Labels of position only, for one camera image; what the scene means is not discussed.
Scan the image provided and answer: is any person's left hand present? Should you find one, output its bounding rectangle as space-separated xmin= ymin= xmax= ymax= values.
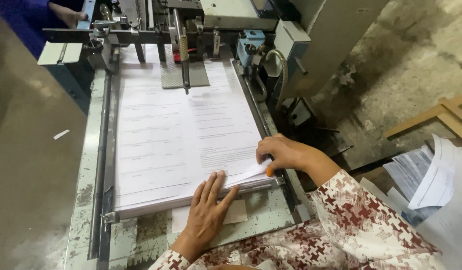
xmin=170 ymin=170 xmax=240 ymax=262

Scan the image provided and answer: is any red patterned white garment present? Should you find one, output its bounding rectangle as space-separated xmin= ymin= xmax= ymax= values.
xmin=148 ymin=219 xmax=447 ymax=270

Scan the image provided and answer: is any braided metal hose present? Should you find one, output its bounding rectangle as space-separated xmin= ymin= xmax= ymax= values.
xmin=265 ymin=49 xmax=289 ymax=86

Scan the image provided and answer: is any light blue metal block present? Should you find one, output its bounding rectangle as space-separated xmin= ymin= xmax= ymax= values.
xmin=236 ymin=29 xmax=266 ymax=68

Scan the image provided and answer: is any round steel guide rail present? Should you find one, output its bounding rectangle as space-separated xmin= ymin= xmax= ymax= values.
xmin=88 ymin=74 xmax=112 ymax=260

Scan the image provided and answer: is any wooden frame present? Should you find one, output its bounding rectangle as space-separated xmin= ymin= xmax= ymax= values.
xmin=383 ymin=92 xmax=462 ymax=147

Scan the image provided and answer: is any red machine part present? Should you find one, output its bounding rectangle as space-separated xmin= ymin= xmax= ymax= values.
xmin=173 ymin=48 xmax=198 ymax=63

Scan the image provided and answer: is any beige paper card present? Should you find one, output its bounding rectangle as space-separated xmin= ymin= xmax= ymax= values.
xmin=171 ymin=199 xmax=249 ymax=234

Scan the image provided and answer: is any cream machine housing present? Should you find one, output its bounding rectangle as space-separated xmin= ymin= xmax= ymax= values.
xmin=199 ymin=0 xmax=390 ymax=113

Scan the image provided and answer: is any person's right hand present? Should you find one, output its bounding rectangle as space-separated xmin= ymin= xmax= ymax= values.
xmin=256 ymin=133 xmax=318 ymax=178

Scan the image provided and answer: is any grey perforated metal plate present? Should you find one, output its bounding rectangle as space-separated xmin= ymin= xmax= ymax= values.
xmin=160 ymin=44 xmax=210 ymax=90

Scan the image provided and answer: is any black rod with yellow wrap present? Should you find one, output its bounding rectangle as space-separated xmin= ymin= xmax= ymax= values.
xmin=173 ymin=8 xmax=191 ymax=95

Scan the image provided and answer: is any loose pile of printed sheets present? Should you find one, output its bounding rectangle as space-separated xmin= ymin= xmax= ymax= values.
xmin=383 ymin=134 xmax=462 ymax=270

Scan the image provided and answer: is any stack of white printed sheets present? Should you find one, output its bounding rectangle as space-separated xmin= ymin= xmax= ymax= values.
xmin=114 ymin=44 xmax=277 ymax=220

